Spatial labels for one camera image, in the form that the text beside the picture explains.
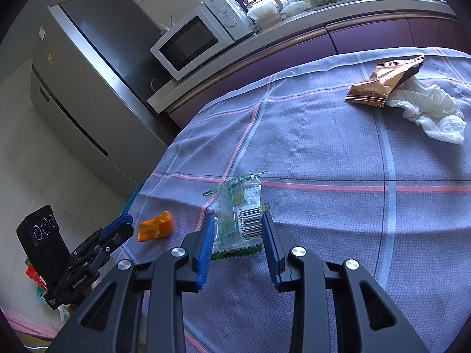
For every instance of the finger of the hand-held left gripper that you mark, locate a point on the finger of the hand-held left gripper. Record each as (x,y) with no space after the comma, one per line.
(117,223)
(117,238)

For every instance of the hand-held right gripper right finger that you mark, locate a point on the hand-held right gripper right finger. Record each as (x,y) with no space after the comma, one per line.
(271,253)

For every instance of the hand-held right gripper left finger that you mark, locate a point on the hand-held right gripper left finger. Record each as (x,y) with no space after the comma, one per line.
(206,253)

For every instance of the orange peel piece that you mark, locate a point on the orange peel piece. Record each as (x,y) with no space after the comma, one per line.
(156,226)

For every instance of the clear green plastic wrapper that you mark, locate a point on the clear green plastic wrapper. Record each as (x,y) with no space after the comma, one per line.
(235,206)

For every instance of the brown snack wrapper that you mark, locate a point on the brown snack wrapper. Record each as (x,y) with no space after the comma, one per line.
(379,84)

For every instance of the white plastic film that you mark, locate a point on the white plastic film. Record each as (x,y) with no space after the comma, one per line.
(427,106)

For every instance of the person's left forearm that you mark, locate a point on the person's left forearm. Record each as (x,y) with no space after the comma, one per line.
(25,325)

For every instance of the red plastic bag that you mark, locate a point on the red plastic bag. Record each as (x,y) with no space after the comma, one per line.
(35,275)

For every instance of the checked purple tablecloth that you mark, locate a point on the checked purple tablecloth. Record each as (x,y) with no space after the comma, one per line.
(323,154)

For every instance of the grey refrigerator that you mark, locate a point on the grey refrigerator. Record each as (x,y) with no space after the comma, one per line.
(92,73)

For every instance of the white microwave oven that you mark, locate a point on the white microwave oven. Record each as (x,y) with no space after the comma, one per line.
(187,40)

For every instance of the glass cup with sticks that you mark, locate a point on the glass cup with sticks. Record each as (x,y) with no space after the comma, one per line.
(165,25)

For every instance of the white kitchen countertop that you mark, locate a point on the white kitchen countertop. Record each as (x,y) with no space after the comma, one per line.
(294,25)

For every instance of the plastic food container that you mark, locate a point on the plastic food container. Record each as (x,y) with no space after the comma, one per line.
(268,21)

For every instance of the purple base cabinet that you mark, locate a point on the purple base cabinet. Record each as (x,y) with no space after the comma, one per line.
(368,36)

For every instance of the glass kettle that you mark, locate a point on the glass kettle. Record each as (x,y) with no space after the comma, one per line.
(263,5)

